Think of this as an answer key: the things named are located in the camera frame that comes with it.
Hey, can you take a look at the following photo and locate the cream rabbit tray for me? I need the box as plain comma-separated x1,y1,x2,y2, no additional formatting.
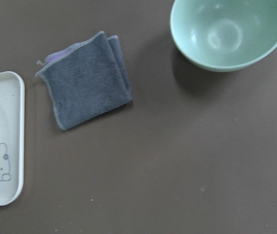
0,71,25,206

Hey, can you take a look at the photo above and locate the grey folded cloth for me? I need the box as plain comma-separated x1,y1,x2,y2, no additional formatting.
36,31,132,130

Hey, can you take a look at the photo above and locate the mint green bowl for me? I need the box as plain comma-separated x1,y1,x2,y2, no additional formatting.
170,0,277,72

